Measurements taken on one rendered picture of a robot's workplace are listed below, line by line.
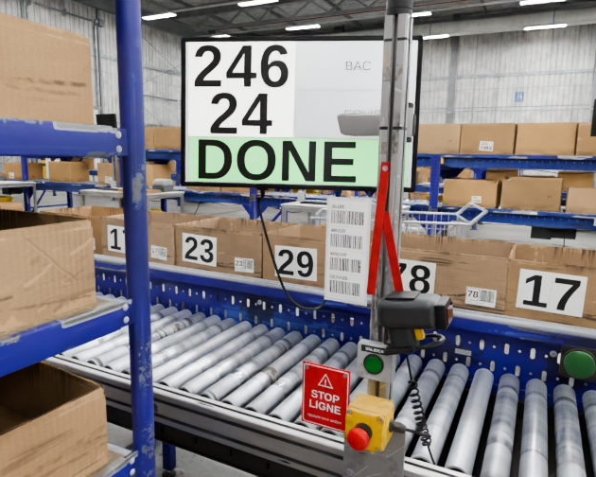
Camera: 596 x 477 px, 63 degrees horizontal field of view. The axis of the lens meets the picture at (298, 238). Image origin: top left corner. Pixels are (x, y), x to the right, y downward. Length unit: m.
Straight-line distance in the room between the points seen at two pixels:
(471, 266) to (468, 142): 4.60
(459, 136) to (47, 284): 5.66
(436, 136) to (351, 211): 5.21
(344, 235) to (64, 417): 0.53
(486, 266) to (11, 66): 1.23
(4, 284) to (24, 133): 0.15
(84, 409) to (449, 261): 1.10
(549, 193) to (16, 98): 5.42
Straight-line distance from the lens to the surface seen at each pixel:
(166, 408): 1.28
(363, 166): 0.98
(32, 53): 0.57
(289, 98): 1.00
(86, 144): 0.55
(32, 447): 0.62
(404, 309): 0.82
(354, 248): 0.89
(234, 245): 1.75
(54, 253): 0.58
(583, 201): 5.73
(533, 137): 5.96
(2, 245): 0.55
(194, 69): 1.06
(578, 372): 1.45
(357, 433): 0.89
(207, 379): 1.32
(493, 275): 1.46
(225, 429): 1.18
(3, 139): 0.50
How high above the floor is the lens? 1.32
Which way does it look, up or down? 10 degrees down
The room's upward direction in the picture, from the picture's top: 1 degrees clockwise
